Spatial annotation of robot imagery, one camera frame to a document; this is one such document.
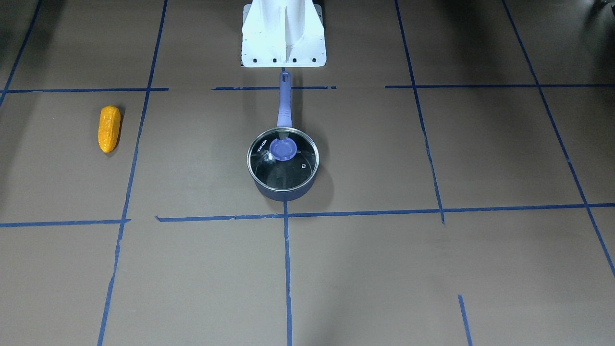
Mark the yellow toy corn cob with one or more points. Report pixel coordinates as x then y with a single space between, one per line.
109 128

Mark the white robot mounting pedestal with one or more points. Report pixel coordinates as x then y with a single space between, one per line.
283 34

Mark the blue saucepan with handle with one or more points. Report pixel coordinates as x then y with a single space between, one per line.
284 119

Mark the glass lid with blue knob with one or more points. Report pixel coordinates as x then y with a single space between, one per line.
283 160

